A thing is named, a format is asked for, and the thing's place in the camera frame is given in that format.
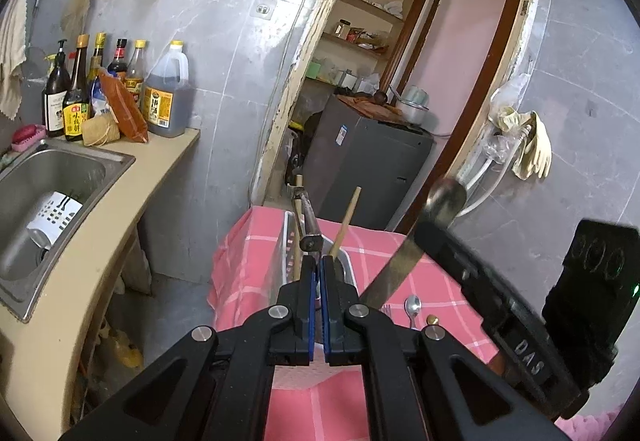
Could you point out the metal pot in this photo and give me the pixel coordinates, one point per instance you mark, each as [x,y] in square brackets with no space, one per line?
[412,111]

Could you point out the cream rubber gloves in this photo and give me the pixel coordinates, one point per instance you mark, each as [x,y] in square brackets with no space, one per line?
[535,151]

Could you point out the white slotted spatula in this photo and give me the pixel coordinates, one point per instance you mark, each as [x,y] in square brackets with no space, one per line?
[55,216]

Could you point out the beige hanging cloth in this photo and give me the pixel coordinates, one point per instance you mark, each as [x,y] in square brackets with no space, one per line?
[77,6]

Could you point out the wooden shelf unit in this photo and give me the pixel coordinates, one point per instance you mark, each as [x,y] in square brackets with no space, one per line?
[360,46]

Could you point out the tall dark sauce bottle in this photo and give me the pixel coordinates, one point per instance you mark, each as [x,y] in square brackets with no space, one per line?
[97,56]

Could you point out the beige tied bundle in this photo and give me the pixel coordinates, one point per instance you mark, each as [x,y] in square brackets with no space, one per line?
[100,131]

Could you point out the blue white packet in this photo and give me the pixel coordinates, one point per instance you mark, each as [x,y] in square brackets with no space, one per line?
[102,101]

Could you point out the yellow plastic bag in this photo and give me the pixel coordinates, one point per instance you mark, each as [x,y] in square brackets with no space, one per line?
[122,348]

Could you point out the glass jar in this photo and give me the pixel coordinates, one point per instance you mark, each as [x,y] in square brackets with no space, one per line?
[342,30]

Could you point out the large brown liquid jug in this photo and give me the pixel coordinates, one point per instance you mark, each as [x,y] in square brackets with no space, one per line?
[165,106]

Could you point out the large metal spoon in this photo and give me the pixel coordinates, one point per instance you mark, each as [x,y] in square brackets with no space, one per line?
[447,201]

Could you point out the soy sauce bottle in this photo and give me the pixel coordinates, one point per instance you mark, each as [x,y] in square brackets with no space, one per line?
[76,116]

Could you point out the brown cutting board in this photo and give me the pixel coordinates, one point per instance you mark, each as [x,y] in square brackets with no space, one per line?
[370,108]

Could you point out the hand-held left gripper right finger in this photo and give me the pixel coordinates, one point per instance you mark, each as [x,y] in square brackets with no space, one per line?
[326,316]

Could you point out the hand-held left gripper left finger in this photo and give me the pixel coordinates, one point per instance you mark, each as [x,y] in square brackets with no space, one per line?
[312,316]

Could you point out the green dish soap bottle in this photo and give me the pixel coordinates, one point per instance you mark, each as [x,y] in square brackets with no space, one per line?
[50,62]

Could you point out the white hanging towel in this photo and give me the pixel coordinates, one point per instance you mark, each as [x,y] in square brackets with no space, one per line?
[12,46]

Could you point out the beige kitchen counter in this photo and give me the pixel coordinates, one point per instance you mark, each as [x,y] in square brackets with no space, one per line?
[150,161]

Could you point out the orange packet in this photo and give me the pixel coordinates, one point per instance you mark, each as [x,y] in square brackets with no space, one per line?
[125,111]

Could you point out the wooden door frame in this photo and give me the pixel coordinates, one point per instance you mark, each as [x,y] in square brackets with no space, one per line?
[300,71]

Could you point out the metal fork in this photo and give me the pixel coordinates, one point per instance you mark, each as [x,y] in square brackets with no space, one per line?
[386,310]

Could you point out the pink soap dish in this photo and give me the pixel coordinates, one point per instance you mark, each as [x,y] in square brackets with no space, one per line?
[27,136]

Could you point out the green box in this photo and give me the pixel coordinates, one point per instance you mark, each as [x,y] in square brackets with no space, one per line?
[313,70]

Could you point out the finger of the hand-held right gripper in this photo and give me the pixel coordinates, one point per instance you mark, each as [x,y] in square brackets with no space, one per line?
[450,256]

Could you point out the black bag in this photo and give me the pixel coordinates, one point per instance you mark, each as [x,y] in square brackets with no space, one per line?
[300,156]

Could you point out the white perforated utensil holder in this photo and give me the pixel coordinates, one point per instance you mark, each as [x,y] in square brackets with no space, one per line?
[287,246]

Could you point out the pink checked tablecloth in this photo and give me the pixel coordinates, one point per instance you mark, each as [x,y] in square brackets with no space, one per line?
[250,271]

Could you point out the red-capped dark bottle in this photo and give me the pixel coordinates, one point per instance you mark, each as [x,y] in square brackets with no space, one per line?
[117,61]

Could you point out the stainless steel sink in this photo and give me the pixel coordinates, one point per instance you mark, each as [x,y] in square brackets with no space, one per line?
[75,171]

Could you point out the clear hanging plastic bag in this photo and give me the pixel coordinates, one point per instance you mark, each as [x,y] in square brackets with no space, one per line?
[500,146]

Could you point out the yellow-capped sauce bottle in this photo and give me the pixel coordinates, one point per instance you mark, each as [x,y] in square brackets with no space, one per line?
[135,71]

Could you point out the small white wall socket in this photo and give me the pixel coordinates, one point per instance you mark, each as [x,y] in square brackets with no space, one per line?
[263,9]

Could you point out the grey cabinet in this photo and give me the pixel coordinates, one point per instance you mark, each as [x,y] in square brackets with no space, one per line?
[360,161]

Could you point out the metal peeler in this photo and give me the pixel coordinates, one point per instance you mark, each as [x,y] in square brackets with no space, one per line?
[307,221]

